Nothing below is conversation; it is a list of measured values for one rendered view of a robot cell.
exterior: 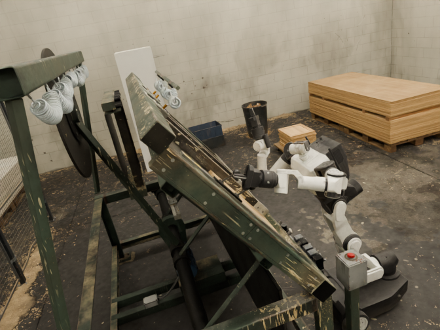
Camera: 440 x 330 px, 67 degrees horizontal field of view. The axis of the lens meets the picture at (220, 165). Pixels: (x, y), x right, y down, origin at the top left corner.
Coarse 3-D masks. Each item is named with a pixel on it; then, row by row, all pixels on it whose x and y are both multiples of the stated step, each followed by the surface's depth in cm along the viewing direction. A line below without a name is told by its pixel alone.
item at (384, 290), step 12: (384, 252) 262; (384, 264) 256; (396, 264) 259; (336, 276) 273; (384, 276) 261; (396, 276) 259; (360, 288) 258; (372, 288) 256; (384, 288) 254; (396, 288) 252; (336, 300) 249; (360, 300) 248; (372, 300) 246; (384, 300) 245; (396, 300) 252; (336, 312) 247; (372, 312) 245
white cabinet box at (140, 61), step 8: (136, 48) 563; (144, 48) 529; (120, 56) 524; (128, 56) 527; (136, 56) 530; (144, 56) 533; (152, 56) 535; (120, 64) 528; (128, 64) 531; (136, 64) 534; (144, 64) 537; (152, 64) 539; (120, 72) 532; (128, 72) 535; (136, 72) 538; (144, 72) 541; (152, 72) 543; (144, 80) 545; (152, 80) 548; (152, 88) 552; (128, 96) 548; (160, 96) 560; (128, 104) 552; (160, 104) 564; (136, 128) 568; (144, 144) 581; (144, 152) 586; (144, 160) 591
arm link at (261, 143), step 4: (264, 132) 229; (256, 136) 228; (260, 136) 227; (264, 136) 227; (256, 140) 231; (260, 140) 228; (264, 140) 229; (268, 140) 227; (256, 144) 228; (260, 144) 226; (264, 144) 229; (268, 144) 227; (256, 148) 229; (260, 148) 226; (264, 148) 231
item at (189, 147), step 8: (168, 104) 198; (168, 112) 195; (176, 128) 202; (176, 136) 203; (184, 136) 204; (184, 144) 206; (192, 144) 207; (192, 152) 209; (200, 152) 210; (200, 160) 212; (208, 160) 214; (208, 168) 216; (216, 168) 217; (224, 176) 221; (232, 184) 224; (248, 192) 230; (248, 200) 232; (256, 200) 234; (256, 208) 236; (264, 208) 238
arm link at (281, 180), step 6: (276, 174) 164; (282, 174) 164; (288, 174) 165; (276, 180) 161; (282, 180) 164; (288, 180) 166; (270, 186) 162; (276, 186) 165; (282, 186) 164; (276, 192) 165; (282, 192) 164
